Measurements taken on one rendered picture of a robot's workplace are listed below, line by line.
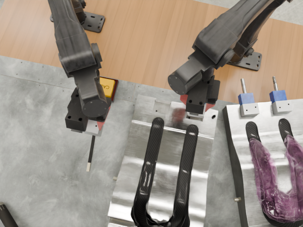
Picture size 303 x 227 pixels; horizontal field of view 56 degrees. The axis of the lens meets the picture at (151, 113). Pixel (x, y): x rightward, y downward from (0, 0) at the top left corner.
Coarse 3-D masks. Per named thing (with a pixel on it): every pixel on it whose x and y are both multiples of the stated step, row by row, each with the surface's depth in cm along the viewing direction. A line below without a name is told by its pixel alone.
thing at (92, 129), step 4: (88, 120) 81; (92, 120) 81; (88, 124) 81; (92, 124) 81; (96, 124) 81; (88, 128) 80; (92, 128) 80; (96, 128) 80; (84, 132) 83; (88, 132) 81; (92, 132) 80; (96, 132) 80; (100, 132) 83; (100, 136) 85
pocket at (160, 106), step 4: (156, 100) 91; (160, 100) 91; (156, 104) 92; (160, 104) 92; (164, 104) 92; (168, 104) 92; (156, 108) 92; (160, 108) 92; (164, 108) 92; (168, 108) 92; (160, 112) 92; (164, 112) 92; (168, 112) 92
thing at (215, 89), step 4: (212, 76) 71; (204, 80) 70; (216, 80) 77; (216, 84) 76; (212, 88) 76; (216, 88) 76; (212, 92) 75; (216, 92) 75; (212, 96) 74; (216, 96) 74; (216, 100) 75
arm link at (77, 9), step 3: (72, 0) 86; (75, 0) 88; (78, 0) 91; (72, 3) 88; (75, 3) 89; (78, 3) 91; (75, 6) 91; (78, 6) 92; (81, 6) 92; (75, 9) 93; (78, 9) 94; (81, 9) 95; (75, 12) 95; (78, 12) 97
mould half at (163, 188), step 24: (144, 96) 90; (144, 120) 88; (168, 120) 88; (192, 120) 88; (216, 120) 88; (144, 144) 87; (168, 144) 87; (120, 168) 84; (168, 168) 85; (192, 168) 85; (120, 192) 79; (168, 192) 80; (192, 192) 81; (120, 216) 77; (168, 216) 77; (192, 216) 77
